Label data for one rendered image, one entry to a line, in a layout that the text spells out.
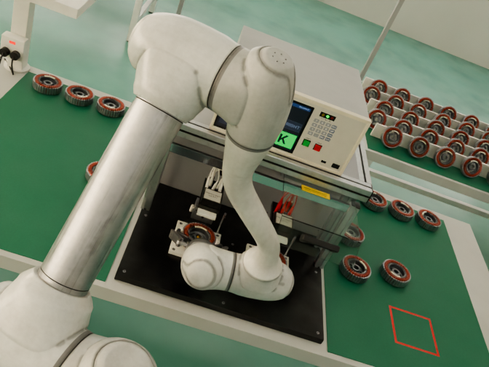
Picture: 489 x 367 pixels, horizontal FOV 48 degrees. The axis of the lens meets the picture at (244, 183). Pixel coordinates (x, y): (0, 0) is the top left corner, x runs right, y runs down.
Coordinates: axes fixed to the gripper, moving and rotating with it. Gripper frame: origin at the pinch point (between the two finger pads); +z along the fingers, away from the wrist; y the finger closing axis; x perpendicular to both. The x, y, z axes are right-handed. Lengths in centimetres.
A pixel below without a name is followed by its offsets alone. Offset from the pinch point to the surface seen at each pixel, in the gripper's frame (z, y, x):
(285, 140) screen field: -6.8, 14.8, 37.6
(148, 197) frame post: 7.8, -18.7, 6.0
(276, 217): 0.8, 21.8, 13.9
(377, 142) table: 108, 83, 55
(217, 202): -1.4, 1.9, 12.6
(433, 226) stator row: 49, 98, 26
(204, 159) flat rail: -2.7, -6.4, 24.3
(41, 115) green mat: 41, -66, 17
